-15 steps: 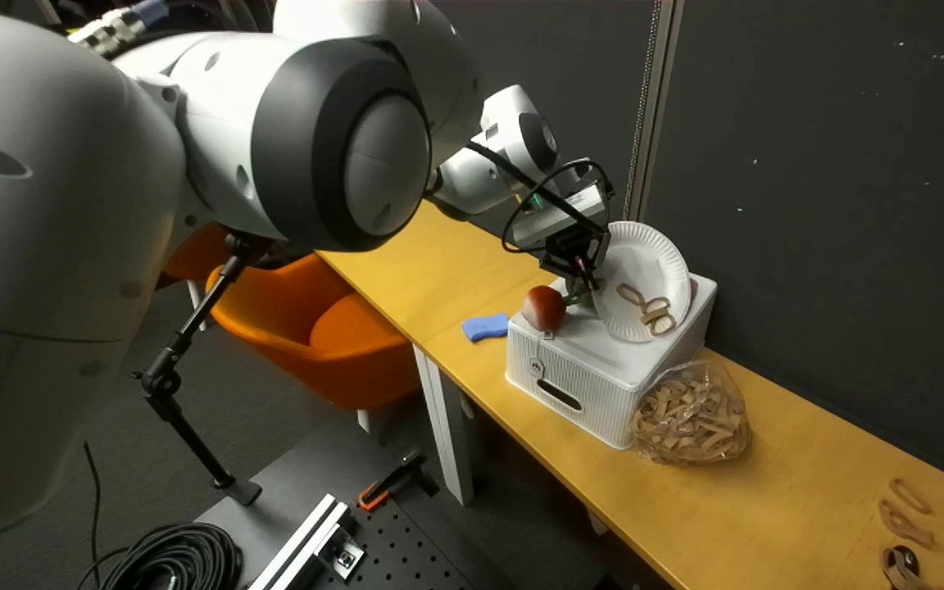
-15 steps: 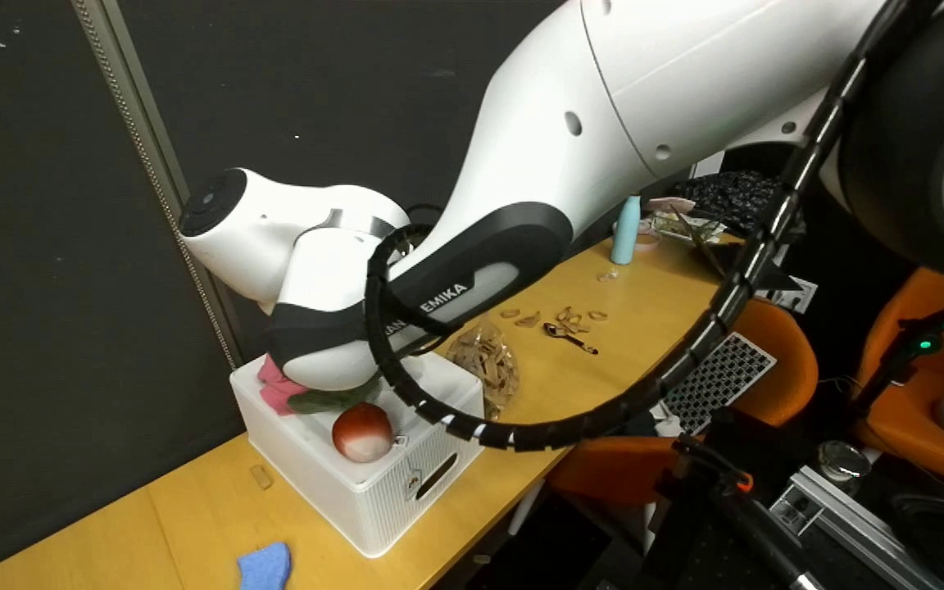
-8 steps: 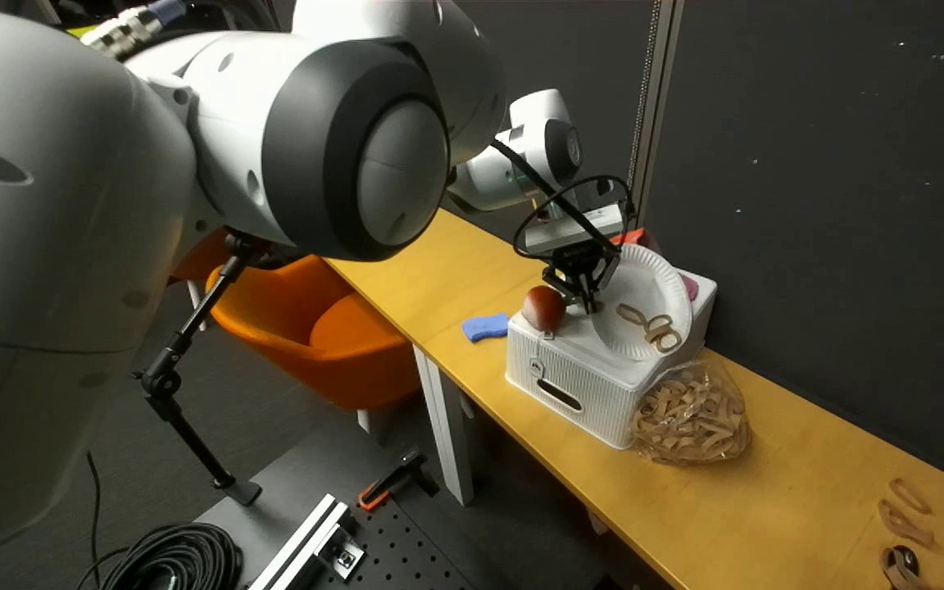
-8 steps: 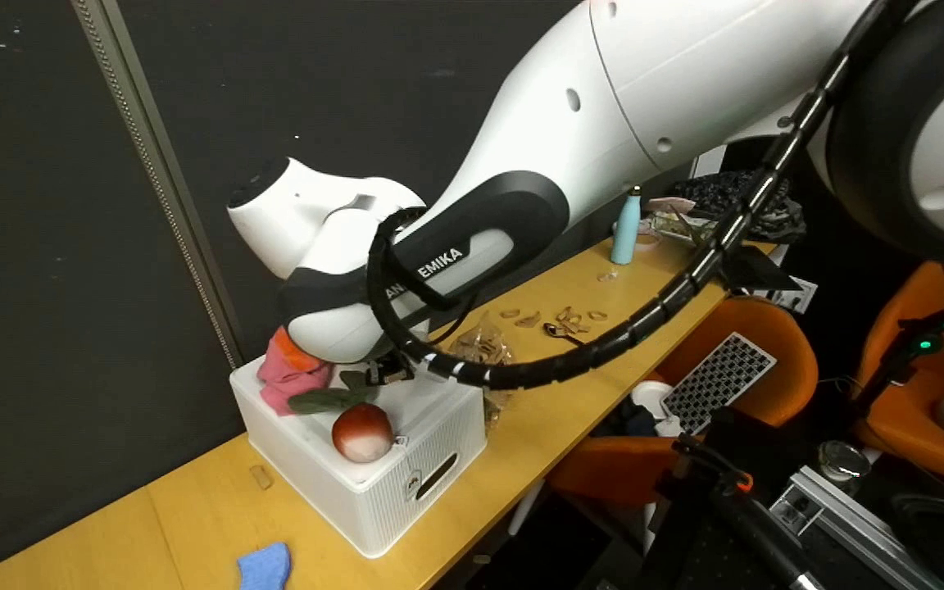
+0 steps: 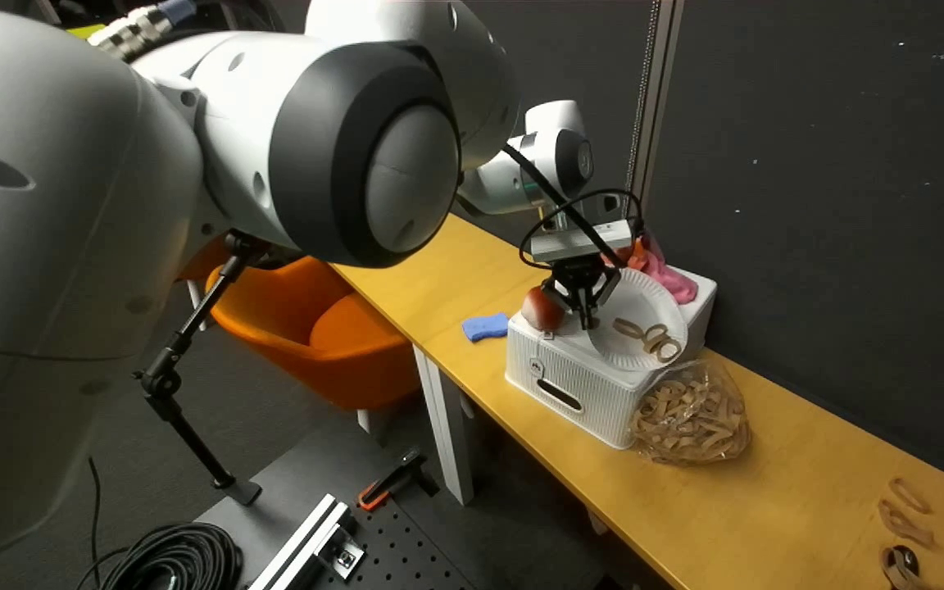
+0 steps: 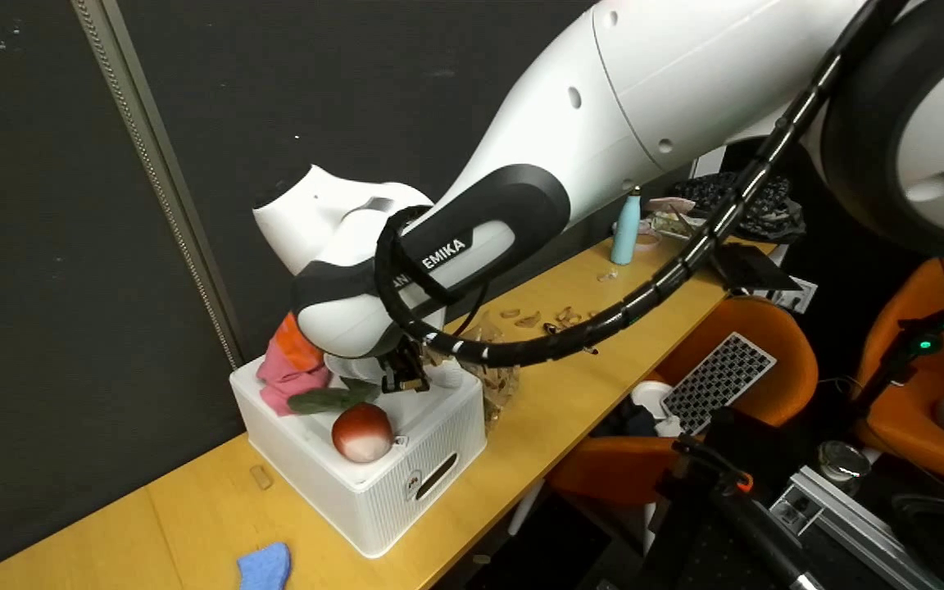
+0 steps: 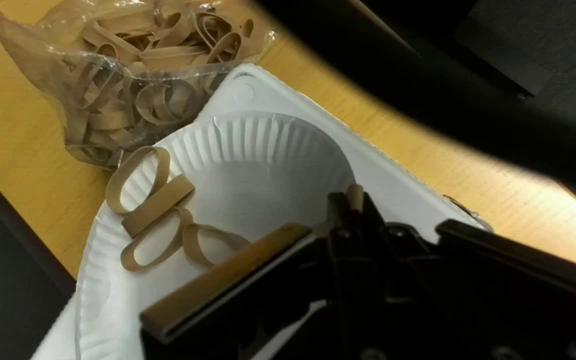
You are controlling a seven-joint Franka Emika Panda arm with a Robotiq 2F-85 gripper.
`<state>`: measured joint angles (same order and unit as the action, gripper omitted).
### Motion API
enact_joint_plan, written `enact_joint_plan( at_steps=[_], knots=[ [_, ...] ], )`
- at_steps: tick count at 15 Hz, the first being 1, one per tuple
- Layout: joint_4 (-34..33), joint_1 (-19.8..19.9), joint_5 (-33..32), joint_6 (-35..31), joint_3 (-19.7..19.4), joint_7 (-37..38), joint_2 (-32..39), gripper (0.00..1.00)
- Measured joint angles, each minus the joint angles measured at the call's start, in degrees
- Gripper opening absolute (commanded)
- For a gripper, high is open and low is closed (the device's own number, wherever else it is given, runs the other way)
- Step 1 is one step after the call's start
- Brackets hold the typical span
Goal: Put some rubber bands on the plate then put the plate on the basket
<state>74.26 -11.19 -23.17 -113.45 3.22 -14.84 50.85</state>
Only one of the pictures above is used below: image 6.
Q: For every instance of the light blue bottle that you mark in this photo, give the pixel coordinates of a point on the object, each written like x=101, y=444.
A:
x=627, y=231

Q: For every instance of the pink and orange cloth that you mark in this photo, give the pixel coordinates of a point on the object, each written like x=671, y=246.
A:
x=292, y=370

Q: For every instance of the black knotted mesh pile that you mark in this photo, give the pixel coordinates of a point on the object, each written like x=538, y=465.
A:
x=767, y=214

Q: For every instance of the grey metal partition strip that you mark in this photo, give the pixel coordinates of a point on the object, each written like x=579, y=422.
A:
x=154, y=166

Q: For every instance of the blue cloth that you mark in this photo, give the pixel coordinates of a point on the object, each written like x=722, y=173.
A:
x=264, y=569

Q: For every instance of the black device with green light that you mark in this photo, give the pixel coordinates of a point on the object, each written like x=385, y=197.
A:
x=931, y=339

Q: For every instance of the white plastic basket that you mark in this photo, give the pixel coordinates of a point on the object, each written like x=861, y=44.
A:
x=406, y=481

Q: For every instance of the red and white toy radish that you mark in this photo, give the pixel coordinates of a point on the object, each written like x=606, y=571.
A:
x=363, y=435

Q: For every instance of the aluminium extrusion rail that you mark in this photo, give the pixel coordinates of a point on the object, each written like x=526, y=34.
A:
x=844, y=524

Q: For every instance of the black flat tablet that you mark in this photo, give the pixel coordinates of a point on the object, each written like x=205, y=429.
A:
x=755, y=271

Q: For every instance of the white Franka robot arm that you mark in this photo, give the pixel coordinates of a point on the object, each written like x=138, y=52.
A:
x=691, y=87

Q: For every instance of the round silver knob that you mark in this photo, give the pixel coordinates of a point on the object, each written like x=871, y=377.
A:
x=844, y=459

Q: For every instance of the black camera tripod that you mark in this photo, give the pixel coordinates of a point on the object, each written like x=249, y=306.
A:
x=722, y=514

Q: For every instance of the orange chair with perforated panel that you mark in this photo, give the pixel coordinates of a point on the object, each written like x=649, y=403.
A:
x=755, y=380

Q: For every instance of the green toy leaf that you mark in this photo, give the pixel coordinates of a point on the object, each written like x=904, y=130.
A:
x=329, y=397

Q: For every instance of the orange chair with grey cushion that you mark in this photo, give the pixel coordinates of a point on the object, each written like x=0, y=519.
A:
x=920, y=422

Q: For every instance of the small white object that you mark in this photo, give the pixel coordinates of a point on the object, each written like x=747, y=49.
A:
x=649, y=401

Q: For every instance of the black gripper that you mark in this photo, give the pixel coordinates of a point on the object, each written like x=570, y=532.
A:
x=406, y=370

